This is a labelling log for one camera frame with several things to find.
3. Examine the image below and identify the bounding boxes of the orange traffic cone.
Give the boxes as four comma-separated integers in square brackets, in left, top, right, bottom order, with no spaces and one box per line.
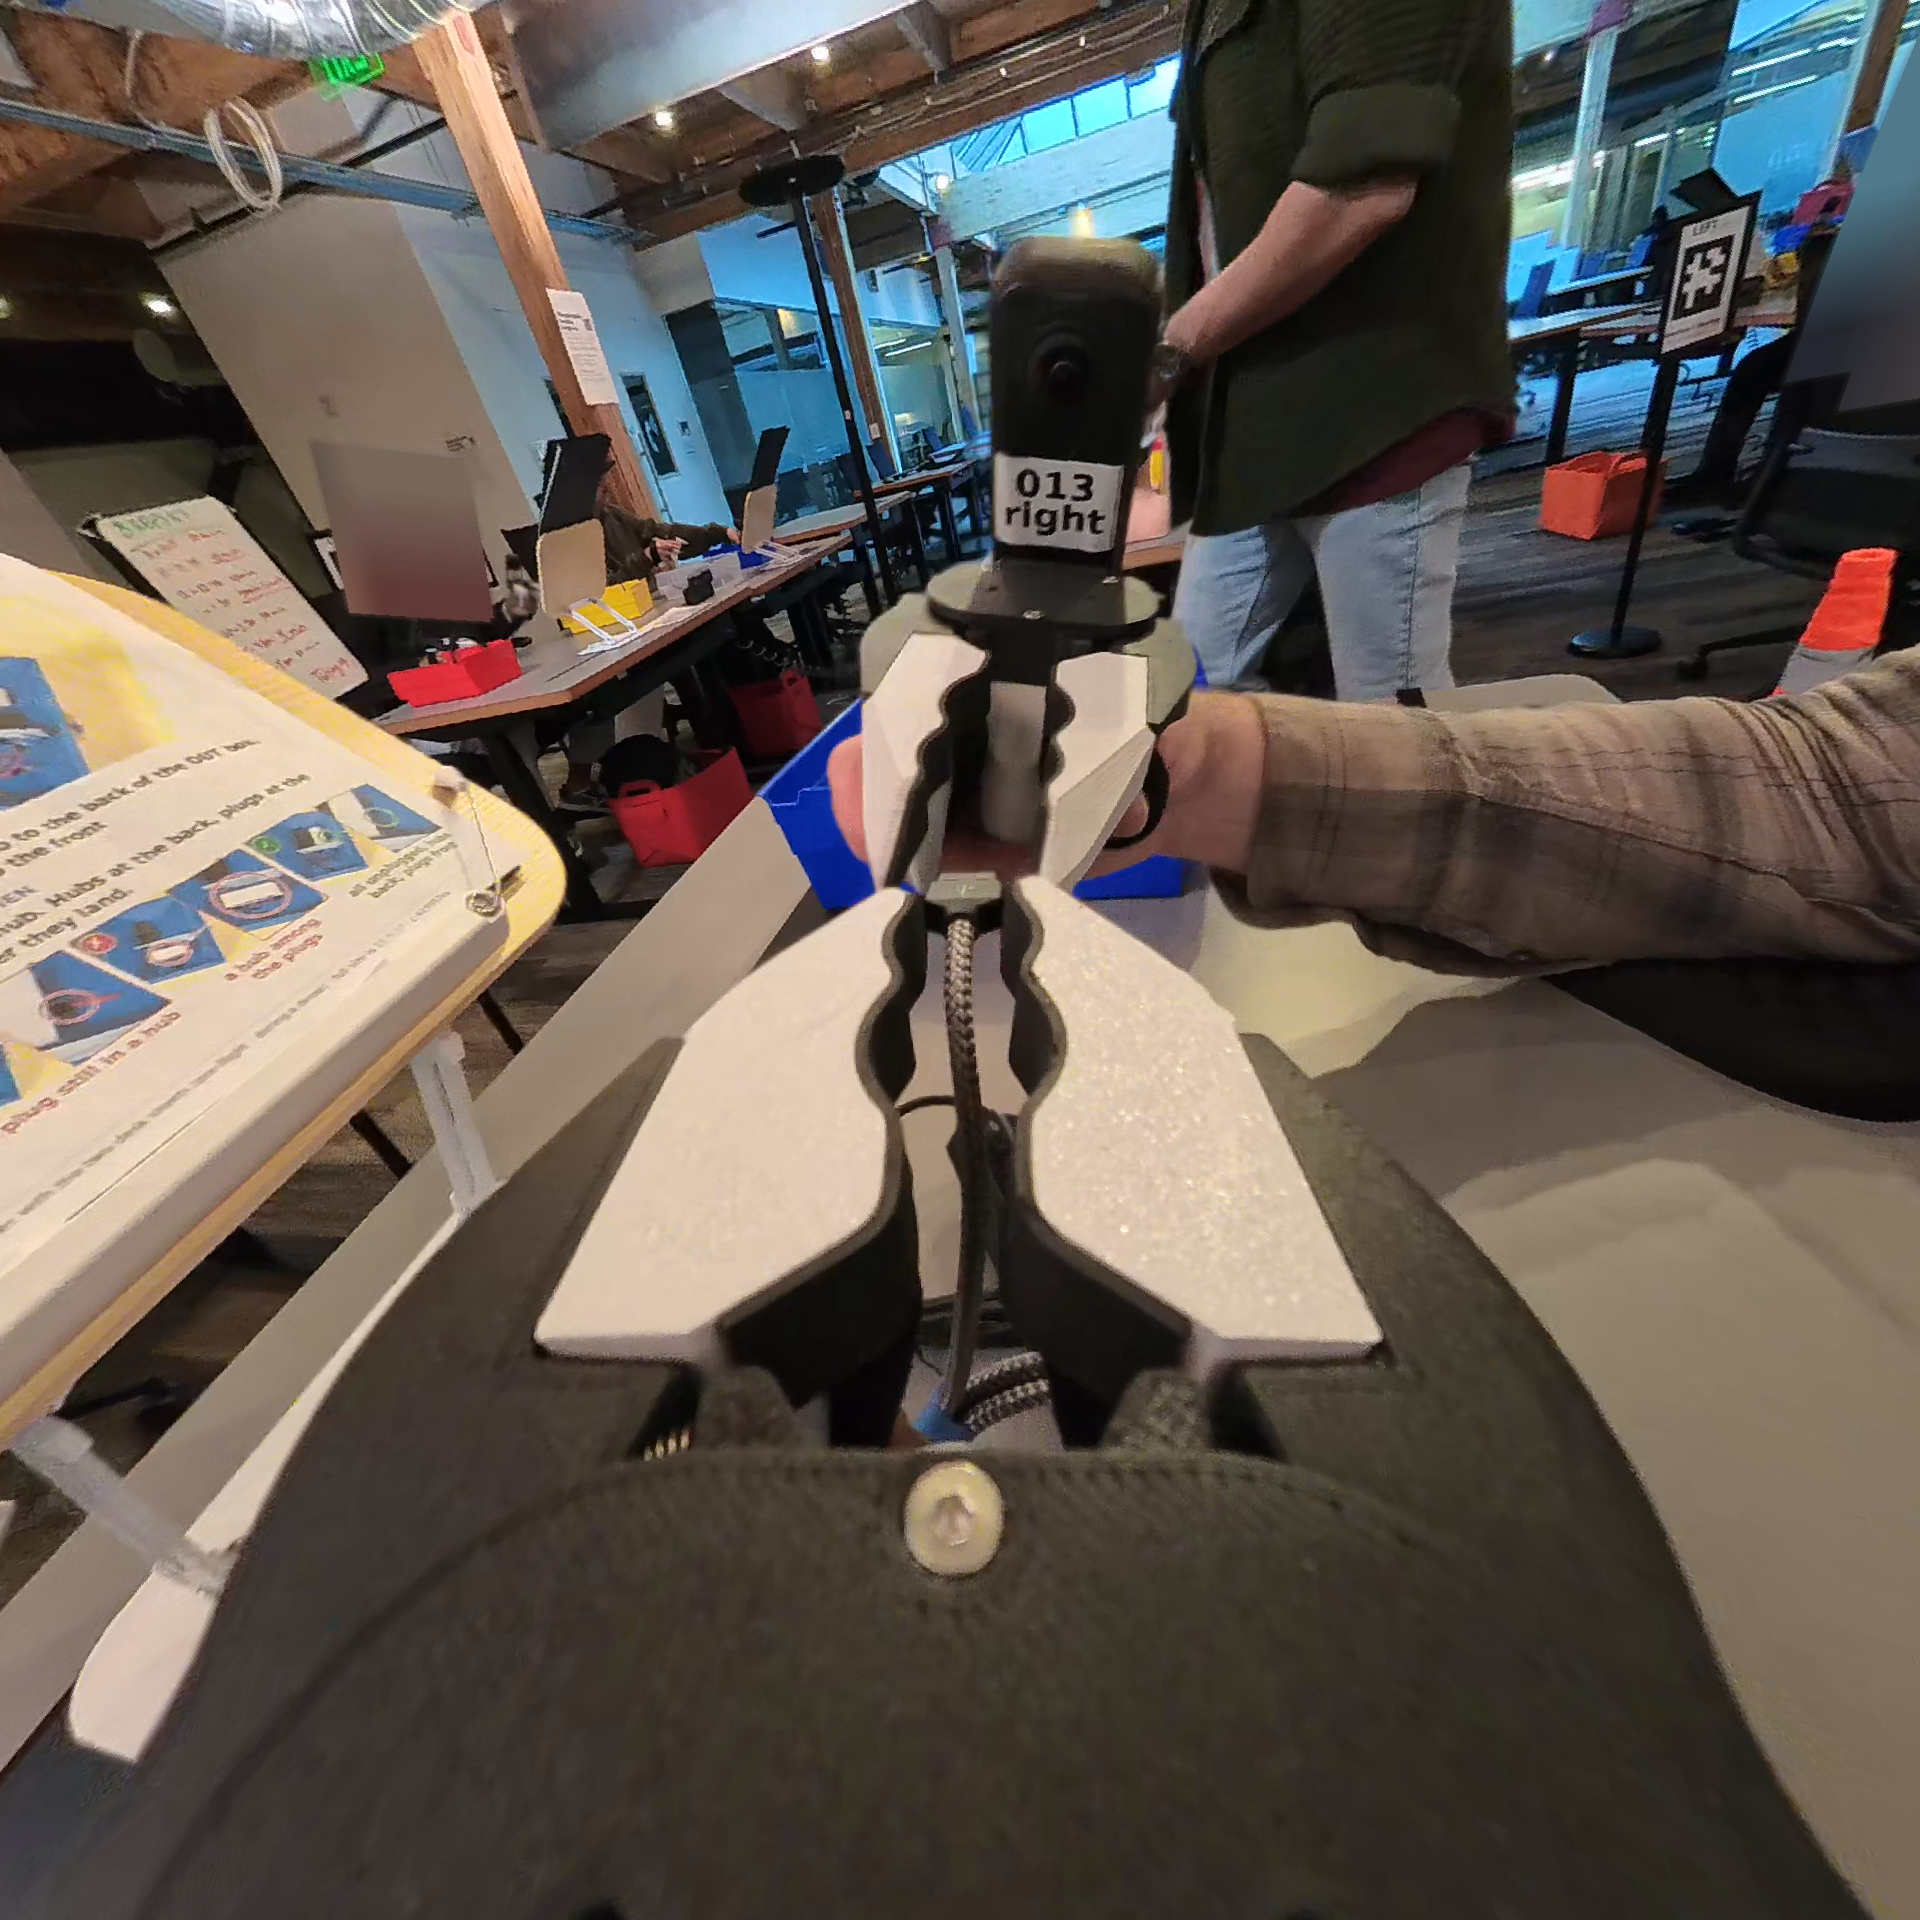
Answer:
[1793,547,1896,698]

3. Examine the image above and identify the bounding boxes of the wooden post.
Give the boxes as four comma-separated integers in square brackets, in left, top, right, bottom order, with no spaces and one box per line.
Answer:
[421,16,662,528]

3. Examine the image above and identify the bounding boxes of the blue storage bin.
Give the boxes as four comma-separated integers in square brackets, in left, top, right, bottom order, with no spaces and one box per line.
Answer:
[758,700,1201,913]

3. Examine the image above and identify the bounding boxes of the grey work table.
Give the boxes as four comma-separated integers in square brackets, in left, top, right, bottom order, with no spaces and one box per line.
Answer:
[375,450,992,753]

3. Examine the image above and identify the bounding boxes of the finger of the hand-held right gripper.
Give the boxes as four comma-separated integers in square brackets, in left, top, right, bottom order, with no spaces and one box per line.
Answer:
[854,631,992,888]
[1034,656,1161,876]

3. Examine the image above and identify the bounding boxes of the handwritten whiteboard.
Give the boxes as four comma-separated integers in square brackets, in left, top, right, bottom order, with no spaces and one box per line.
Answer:
[90,496,368,698]

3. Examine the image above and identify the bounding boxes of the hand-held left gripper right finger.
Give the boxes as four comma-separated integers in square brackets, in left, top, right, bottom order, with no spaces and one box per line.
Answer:
[1002,888,1385,1417]

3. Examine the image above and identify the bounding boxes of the instruction sheet wooden board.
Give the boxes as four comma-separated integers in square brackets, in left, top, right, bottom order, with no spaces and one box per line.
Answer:
[0,556,572,1442]

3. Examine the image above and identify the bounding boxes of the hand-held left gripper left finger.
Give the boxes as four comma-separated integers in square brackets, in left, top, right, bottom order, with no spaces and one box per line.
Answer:
[542,888,922,1417]

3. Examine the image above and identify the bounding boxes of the red storage bin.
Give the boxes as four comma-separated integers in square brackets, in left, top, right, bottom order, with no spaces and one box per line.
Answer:
[1540,450,1656,543]
[614,753,758,866]
[384,639,527,706]

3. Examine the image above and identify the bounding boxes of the person's right hand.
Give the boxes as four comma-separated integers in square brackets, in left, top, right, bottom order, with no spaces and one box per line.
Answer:
[825,690,1268,897]

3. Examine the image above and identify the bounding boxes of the black mesh pad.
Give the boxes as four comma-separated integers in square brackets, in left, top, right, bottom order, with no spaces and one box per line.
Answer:
[1545,955,1920,1121]

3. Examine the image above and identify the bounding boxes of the black pole with round disc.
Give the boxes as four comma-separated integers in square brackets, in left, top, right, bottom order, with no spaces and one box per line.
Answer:
[743,157,903,602]

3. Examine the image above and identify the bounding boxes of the braided usb cable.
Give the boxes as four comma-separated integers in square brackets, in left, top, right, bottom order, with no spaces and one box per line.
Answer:
[901,917,1052,1442]

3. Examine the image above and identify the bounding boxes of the black sign stanchion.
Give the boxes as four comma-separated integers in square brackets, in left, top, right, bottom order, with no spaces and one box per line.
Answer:
[1575,196,1762,664]

